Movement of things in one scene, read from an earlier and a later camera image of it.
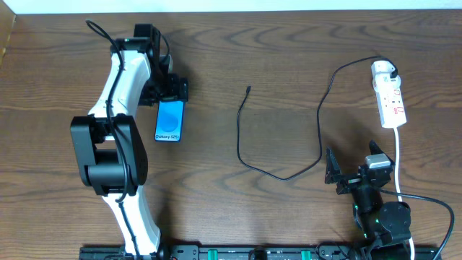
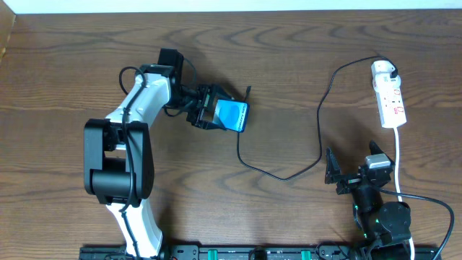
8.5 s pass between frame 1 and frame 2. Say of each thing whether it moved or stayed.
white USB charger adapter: stayed
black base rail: stayed
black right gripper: stayed
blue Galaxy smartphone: moved
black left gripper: moved
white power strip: stayed
